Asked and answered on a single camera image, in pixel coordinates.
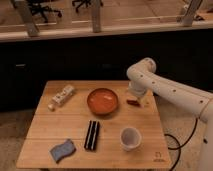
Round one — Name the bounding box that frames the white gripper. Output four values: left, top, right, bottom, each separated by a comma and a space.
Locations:
128, 81, 146, 106

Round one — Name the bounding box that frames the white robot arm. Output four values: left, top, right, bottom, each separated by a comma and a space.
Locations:
127, 58, 213, 171

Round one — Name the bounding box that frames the red chili pepper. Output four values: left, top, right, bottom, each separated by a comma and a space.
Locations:
126, 100, 140, 107

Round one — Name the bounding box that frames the orange round bowl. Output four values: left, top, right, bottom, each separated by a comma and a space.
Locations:
87, 88, 118, 115

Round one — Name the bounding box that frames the white plastic cup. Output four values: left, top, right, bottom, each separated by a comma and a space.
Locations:
120, 127, 142, 151

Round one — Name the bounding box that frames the black white striped block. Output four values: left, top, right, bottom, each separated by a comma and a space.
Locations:
84, 121, 100, 151

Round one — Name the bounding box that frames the wooden table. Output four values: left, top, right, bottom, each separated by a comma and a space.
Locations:
17, 81, 171, 170

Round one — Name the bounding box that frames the white plastic bottle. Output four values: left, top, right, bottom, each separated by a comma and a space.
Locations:
48, 85, 75, 111

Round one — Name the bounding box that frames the blue sponge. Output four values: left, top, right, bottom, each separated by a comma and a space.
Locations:
50, 139, 76, 163

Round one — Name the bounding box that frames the black office chair middle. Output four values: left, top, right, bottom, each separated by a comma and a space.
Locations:
71, 0, 104, 13

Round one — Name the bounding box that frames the black office chair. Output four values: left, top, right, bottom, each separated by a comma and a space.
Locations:
26, 0, 62, 23
71, 0, 104, 13

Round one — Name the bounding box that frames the black office chair left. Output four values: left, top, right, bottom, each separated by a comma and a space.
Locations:
26, 0, 62, 23

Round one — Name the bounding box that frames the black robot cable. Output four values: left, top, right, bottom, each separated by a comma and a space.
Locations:
164, 118, 199, 171

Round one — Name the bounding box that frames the grey metal post middle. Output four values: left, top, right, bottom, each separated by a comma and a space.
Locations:
91, 0, 101, 33

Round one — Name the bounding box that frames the grey metal post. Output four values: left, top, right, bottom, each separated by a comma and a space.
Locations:
91, 0, 101, 33
14, 0, 39, 37
181, 0, 203, 27

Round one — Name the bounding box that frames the grey metal post right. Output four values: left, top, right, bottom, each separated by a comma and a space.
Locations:
181, 0, 203, 27

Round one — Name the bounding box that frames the grey metal post left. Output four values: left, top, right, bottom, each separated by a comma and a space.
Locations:
14, 0, 39, 37

